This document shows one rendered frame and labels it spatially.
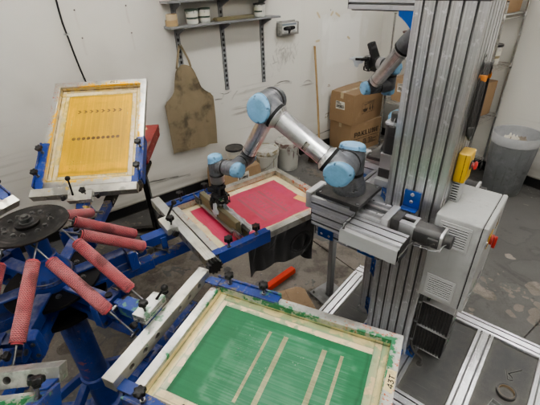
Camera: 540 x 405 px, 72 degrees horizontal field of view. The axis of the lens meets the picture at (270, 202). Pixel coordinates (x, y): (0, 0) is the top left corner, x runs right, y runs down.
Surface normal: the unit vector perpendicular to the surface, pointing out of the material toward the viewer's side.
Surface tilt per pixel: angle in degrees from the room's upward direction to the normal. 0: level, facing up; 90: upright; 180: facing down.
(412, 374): 0
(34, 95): 90
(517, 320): 0
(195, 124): 90
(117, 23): 90
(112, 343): 0
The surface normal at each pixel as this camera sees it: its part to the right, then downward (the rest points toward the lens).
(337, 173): -0.37, 0.56
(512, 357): -0.04, -0.85
